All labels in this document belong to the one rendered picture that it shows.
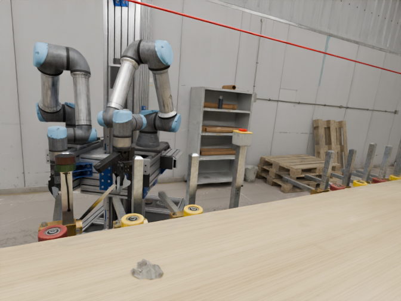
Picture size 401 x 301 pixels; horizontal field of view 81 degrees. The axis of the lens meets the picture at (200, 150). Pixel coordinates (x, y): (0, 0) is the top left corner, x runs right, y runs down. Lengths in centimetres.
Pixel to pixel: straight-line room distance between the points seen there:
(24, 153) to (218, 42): 314
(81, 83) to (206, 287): 111
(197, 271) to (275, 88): 424
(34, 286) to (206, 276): 41
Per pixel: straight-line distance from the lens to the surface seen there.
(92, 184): 172
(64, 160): 87
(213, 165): 415
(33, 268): 79
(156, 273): 69
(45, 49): 140
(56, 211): 115
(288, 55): 492
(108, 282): 69
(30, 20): 364
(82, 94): 137
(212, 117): 396
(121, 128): 101
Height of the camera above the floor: 135
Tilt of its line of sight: 12 degrees down
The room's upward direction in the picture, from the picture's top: 5 degrees clockwise
